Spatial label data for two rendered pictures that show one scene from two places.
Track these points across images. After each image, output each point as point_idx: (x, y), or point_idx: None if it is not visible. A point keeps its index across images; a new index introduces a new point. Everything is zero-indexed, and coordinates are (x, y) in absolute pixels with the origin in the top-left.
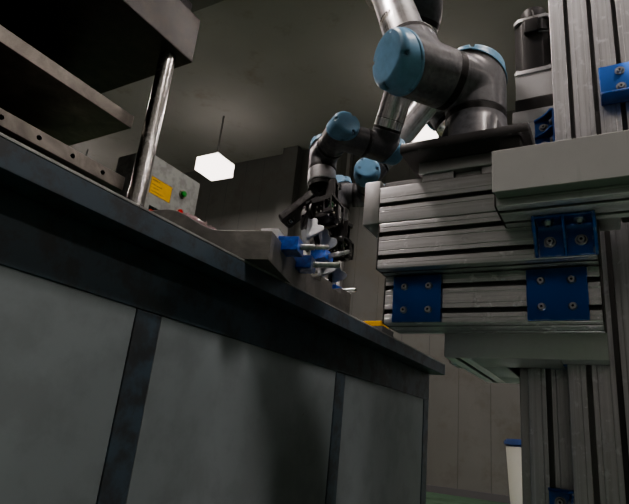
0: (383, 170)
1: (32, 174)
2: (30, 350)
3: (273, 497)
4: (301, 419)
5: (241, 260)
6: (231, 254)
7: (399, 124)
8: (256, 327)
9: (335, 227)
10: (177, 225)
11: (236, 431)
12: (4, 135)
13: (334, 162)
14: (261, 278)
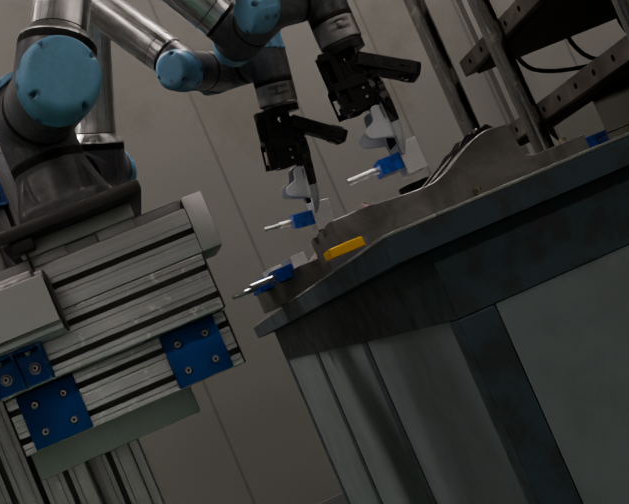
0: (213, 41)
1: (270, 328)
2: (321, 387)
3: (397, 473)
4: (374, 403)
5: (282, 308)
6: (280, 309)
7: (149, 67)
8: (326, 334)
9: (344, 58)
10: (274, 312)
11: (362, 418)
12: (264, 319)
13: (252, 78)
14: (287, 312)
